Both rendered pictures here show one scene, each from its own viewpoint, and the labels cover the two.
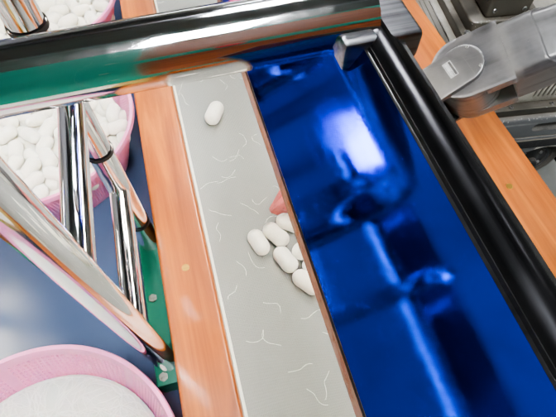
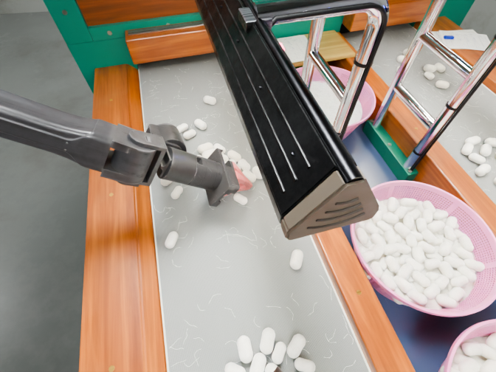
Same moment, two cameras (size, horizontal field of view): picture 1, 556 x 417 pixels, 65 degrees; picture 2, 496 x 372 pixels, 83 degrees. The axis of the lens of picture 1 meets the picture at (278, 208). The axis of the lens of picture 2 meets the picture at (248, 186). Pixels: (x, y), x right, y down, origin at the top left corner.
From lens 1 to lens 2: 0.61 m
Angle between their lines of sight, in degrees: 65
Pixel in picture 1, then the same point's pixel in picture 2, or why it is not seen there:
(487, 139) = (105, 226)
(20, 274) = not seen: hidden behind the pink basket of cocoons
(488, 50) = (123, 136)
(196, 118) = (309, 260)
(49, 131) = (414, 249)
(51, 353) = not seen: hidden behind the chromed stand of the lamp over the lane
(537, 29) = (95, 126)
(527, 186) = (100, 194)
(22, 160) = (418, 227)
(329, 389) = (227, 126)
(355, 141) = not seen: outside the picture
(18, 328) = (368, 165)
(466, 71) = (141, 133)
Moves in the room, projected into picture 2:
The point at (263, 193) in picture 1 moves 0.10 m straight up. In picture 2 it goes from (256, 203) to (257, 175)
